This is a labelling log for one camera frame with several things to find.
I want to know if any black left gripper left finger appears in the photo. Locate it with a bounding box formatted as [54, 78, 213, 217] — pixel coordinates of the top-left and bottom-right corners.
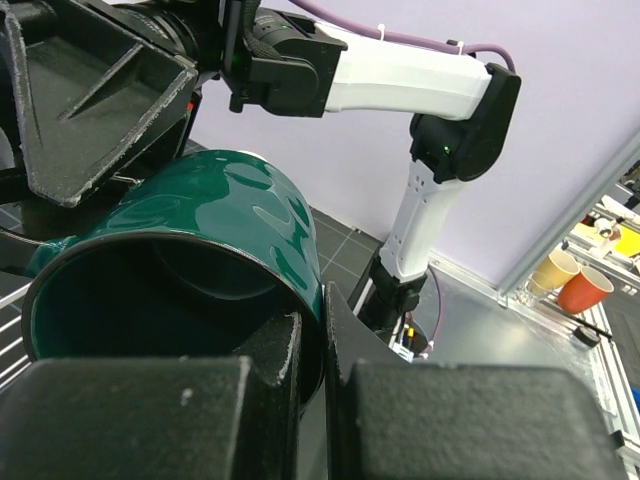
[1, 313, 302, 479]

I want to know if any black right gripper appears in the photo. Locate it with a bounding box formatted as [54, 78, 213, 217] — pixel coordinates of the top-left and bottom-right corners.
[1, 1, 260, 206]

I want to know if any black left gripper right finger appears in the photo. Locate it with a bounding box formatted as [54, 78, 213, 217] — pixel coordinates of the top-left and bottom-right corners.
[324, 283, 626, 479]

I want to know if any dark green mug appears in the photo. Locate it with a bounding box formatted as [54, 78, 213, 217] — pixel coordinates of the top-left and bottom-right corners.
[22, 150, 323, 403]

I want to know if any black tape roll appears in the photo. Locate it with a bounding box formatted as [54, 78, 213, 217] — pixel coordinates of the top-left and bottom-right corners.
[573, 326, 601, 348]

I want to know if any yellow paper cup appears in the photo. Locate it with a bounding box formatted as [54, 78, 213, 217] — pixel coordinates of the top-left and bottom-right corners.
[529, 249, 581, 294]

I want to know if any orange paper cup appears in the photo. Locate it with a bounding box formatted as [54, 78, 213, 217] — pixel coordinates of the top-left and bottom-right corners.
[556, 266, 614, 314]

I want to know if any aluminium frame post right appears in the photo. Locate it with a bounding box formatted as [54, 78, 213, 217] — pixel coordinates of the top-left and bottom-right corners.
[495, 128, 639, 309]

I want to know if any white wire dish rack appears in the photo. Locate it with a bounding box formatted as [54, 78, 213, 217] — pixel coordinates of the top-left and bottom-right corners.
[0, 274, 31, 389]

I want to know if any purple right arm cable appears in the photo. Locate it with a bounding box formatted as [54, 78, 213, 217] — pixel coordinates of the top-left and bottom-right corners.
[294, 0, 519, 76]

